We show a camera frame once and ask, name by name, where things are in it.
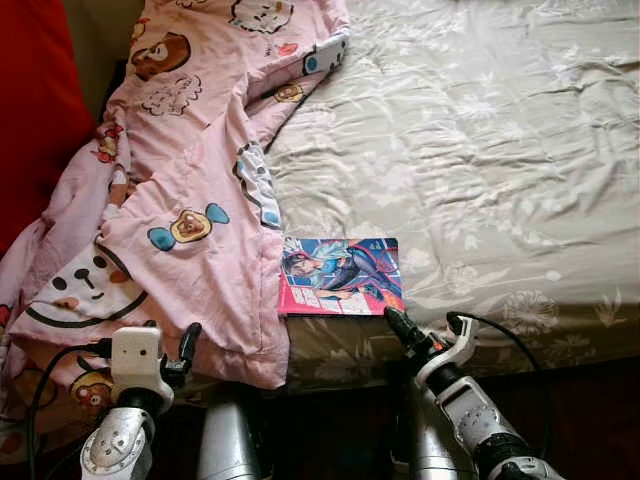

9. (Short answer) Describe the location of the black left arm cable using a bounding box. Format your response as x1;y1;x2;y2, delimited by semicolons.
25;340;113;480

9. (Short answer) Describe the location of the beige floral bed sheet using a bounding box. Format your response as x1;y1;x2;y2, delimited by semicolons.
265;0;640;393

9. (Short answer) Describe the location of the silver left robot leg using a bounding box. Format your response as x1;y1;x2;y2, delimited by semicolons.
197;385;271;480

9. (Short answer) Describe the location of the red cushion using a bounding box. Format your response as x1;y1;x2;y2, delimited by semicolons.
0;0;96;256

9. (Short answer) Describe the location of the silver robot leg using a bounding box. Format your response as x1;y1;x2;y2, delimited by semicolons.
197;385;271;480
395;380;471;480

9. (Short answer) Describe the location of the silver right robot leg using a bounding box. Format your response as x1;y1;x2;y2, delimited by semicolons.
395;380;471;480

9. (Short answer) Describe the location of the colourful comic book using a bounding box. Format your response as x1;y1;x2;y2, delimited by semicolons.
277;237;405;318

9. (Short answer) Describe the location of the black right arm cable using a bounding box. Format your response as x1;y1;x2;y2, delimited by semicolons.
445;311;551;461

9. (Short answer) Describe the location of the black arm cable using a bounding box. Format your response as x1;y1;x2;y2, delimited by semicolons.
445;311;551;461
25;340;113;480

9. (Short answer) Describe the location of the pink cartoon print blanket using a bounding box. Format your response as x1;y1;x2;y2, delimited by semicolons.
0;0;351;461

